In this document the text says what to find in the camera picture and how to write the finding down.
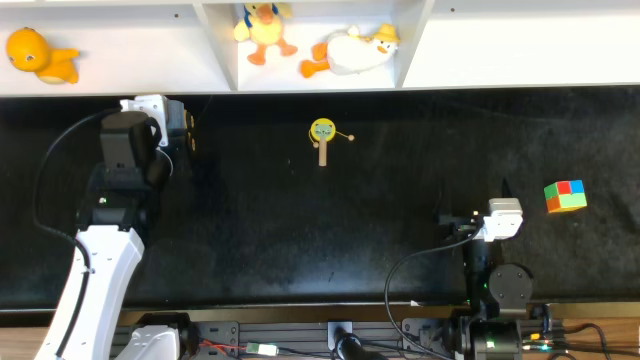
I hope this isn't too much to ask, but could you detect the grey and yellow toy truck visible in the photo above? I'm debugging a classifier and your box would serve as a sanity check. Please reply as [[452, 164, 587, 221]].
[[166, 98, 198, 155]]

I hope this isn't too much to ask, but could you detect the yellow rattle drum toy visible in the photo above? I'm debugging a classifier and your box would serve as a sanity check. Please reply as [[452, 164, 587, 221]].
[[308, 117, 356, 168]]

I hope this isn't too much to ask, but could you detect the white plush duck with hat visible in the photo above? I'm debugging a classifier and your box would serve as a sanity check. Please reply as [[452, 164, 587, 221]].
[[299, 23, 401, 80]]

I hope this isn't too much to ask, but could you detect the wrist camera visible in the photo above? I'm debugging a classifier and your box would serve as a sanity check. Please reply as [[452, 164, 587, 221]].
[[119, 94, 170, 147], [482, 197, 525, 243]]

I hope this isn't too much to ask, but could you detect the mounting rail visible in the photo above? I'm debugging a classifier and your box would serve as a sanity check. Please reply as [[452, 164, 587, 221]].
[[112, 312, 616, 360]]

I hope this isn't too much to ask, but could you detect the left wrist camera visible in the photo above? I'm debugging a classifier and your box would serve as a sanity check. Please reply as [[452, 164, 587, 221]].
[[119, 94, 170, 147]]

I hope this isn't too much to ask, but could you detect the black cable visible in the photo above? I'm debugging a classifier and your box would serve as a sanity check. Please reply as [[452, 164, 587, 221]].
[[31, 108, 124, 247], [383, 224, 486, 360]]

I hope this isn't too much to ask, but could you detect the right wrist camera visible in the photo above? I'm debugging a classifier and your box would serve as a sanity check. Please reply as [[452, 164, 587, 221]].
[[482, 197, 525, 243]]

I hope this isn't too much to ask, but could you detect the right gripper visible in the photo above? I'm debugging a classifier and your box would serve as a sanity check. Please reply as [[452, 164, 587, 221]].
[[435, 177, 514, 236]]

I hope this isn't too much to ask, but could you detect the orange rubber toy figure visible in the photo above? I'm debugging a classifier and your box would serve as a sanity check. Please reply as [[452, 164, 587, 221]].
[[5, 26, 81, 86]]

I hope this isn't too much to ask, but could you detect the white shelf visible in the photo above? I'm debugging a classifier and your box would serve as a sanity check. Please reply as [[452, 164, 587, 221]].
[[0, 0, 640, 99]]

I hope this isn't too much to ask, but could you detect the many-coloured puzzle cube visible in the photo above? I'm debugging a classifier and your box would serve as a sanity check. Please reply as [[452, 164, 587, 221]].
[[543, 179, 589, 215]]

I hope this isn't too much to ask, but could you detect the yellow plush duck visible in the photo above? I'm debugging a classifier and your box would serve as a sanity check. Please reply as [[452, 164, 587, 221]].
[[233, 2, 299, 67]]

